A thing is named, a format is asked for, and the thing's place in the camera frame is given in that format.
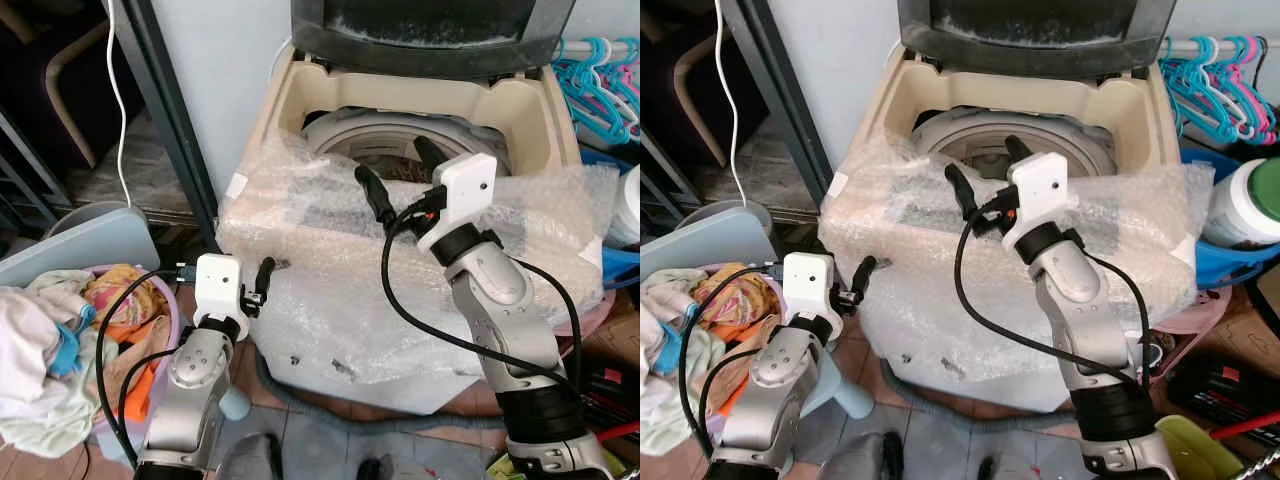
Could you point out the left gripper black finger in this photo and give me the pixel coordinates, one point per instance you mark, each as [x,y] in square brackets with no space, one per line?
[862,275]
[266,275]

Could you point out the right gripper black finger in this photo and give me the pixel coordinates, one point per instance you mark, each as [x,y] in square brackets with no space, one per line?
[377,195]
[963,192]
[431,153]
[1016,150]

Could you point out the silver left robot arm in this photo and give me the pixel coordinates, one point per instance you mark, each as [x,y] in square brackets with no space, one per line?
[775,385]
[190,385]

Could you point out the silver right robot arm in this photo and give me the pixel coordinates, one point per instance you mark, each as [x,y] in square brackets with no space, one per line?
[1085,300]
[500,300]

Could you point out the beige top-load washing machine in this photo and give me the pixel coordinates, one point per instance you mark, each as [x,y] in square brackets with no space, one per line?
[530,110]
[1140,110]

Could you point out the blue plastic clothes hanger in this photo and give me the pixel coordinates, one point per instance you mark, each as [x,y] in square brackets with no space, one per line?
[575,85]
[1262,90]
[610,60]
[1185,90]

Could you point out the white plastic clothes hanger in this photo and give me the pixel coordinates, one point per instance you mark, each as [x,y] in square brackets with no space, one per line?
[1222,100]
[612,100]

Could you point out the pink plastic clothes hanger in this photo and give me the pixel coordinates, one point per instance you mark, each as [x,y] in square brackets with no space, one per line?
[630,75]
[1245,85]

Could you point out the clear bubble wrap sheet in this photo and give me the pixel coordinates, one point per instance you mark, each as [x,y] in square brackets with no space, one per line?
[310,270]
[920,290]

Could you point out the grey washer drum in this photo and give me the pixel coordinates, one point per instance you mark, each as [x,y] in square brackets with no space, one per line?
[345,132]
[955,130]

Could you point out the light blue plastic stool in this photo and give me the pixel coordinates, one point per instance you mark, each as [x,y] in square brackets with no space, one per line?
[845,385]
[236,403]

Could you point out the dark grey washer lid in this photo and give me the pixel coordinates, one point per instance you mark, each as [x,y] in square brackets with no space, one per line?
[430,55]
[1035,55]

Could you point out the beige peach garment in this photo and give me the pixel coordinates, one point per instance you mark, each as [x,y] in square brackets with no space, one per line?
[750,345]
[140,340]

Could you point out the orange yellow floral garment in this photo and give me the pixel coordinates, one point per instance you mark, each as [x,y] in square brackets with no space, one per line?
[730,292]
[120,295]

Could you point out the bright orange garment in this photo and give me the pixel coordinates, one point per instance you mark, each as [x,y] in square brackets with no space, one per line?
[148,390]
[732,395]

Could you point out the pale blue plastic lid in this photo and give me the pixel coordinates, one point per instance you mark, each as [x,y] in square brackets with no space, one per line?
[80,250]
[700,250]

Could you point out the dark grey left robot leg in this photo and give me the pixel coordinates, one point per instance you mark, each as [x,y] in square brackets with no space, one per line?
[250,460]
[865,460]

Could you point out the dark grey robot leg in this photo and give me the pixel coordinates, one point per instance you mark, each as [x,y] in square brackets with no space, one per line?
[865,460]
[390,470]
[250,460]
[988,470]

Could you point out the blue cloth garment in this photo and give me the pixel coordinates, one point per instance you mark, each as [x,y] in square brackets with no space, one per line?
[686,350]
[68,345]

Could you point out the white cloth garment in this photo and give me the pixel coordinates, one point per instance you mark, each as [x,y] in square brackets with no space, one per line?
[668,290]
[25,335]

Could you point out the pink plastic basin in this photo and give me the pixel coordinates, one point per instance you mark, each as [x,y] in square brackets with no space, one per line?
[590,315]
[1195,310]

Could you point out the white jar with green lid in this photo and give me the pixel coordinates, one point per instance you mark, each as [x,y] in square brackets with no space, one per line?
[628,205]
[1245,210]

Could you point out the pale green garment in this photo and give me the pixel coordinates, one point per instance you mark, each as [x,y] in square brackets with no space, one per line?
[45,420]
[665,400]

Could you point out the blue plastic basin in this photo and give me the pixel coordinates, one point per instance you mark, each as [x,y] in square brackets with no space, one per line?
[1235,265]
[622,265]

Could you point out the dark grey right robot leg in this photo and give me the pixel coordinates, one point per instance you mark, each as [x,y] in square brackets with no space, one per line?
[390,470]
[988,470]

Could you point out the black and red tool case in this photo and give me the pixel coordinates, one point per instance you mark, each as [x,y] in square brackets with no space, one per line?
[612,395]
[1225,385]

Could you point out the dark armchair with wooden arm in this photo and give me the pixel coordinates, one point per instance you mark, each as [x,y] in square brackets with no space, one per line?
[55,90]
[690,80]

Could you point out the yellow green plastic dustpan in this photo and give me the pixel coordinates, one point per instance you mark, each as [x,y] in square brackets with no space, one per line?
[1200,455]
[502,468]

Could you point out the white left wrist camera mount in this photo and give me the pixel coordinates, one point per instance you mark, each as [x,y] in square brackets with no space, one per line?
[218,285]
[806,283]

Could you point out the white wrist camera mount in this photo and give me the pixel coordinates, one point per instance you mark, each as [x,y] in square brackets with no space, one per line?
[218,285]
[1040,195]
[462,195]
[806,283]

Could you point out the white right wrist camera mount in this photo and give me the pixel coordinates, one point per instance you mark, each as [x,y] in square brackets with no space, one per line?
[462,195]
[1040,195]

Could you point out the silver clothes rail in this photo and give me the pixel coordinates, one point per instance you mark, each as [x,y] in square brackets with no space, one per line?
[1195,45]
[575,44]

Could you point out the dark metal door frame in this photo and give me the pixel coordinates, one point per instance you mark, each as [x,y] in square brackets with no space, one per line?
[165,110]
[785,110]

